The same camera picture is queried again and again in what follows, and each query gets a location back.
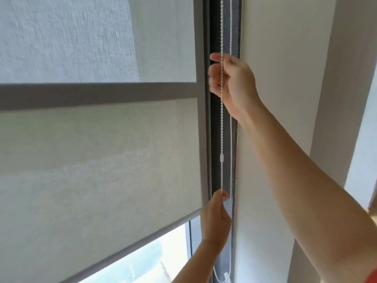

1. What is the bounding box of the white bead chain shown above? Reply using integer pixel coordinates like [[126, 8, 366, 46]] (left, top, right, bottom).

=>
[[213, 0, 235, 282]]

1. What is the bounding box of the person's right forearm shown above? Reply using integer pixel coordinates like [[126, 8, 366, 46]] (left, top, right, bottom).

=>
[[235, 101, 377, 283]]

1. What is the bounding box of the person's left hand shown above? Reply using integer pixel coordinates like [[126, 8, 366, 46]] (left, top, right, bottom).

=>
[[200, 190, 233, 248]]

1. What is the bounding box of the white fabric roller blind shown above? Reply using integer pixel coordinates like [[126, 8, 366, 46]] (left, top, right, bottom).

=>
[[0, 0, 211, 283]]

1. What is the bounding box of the person's left forearm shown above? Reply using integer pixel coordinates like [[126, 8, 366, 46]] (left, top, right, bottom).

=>
[[171, 239, 227, 283]]

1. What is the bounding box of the grey window frame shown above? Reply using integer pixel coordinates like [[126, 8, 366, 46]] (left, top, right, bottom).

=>
[[188, 0, 243, 283]]

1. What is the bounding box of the person's right hand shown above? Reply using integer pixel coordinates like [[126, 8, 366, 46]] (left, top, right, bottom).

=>
[[209, 53, 263, 121]]

